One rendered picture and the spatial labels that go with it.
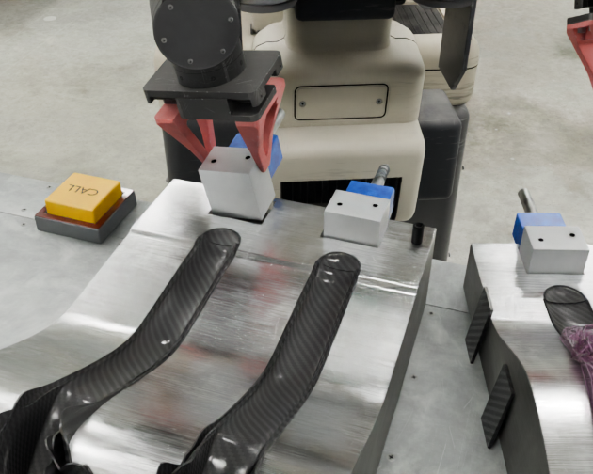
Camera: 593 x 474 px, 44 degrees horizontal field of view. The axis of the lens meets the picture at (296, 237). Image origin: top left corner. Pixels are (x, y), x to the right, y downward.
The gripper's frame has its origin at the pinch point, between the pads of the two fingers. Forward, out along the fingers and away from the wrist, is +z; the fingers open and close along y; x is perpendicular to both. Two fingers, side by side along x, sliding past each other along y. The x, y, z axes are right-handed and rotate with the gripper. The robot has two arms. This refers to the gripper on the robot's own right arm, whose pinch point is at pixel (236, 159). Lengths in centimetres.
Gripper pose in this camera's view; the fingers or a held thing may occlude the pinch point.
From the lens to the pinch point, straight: 67.3
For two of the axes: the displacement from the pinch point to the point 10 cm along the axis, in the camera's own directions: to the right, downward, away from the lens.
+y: 9.3, 0.9, -3.5
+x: 3.1, -6.8, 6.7
